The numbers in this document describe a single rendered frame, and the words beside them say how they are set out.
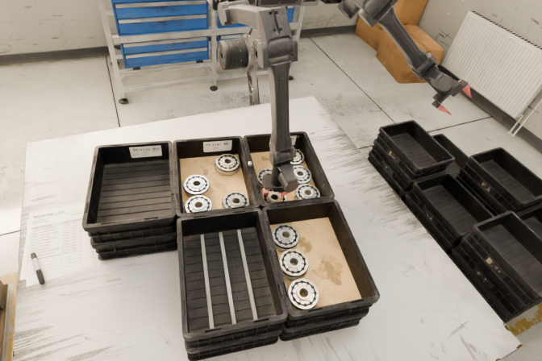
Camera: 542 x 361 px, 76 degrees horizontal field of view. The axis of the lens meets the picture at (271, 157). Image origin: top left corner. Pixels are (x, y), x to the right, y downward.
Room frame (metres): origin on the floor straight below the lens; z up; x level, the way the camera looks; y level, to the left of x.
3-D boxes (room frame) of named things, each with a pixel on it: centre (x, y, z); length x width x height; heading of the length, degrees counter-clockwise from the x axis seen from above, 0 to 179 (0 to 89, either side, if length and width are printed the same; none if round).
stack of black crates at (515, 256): (1.03, -1.29, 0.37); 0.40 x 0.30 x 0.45; 30
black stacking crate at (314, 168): (1.01, -0.07, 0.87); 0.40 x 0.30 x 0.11; 20
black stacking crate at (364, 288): (0.64, -0.20, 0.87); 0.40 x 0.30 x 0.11; 20
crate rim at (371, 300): (0.64, -0.20, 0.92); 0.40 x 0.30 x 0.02; 20
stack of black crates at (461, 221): (1.38, -1.09, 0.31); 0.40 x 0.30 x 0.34; 30
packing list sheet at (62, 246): (0.64, 0.76, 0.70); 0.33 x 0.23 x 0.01; 30
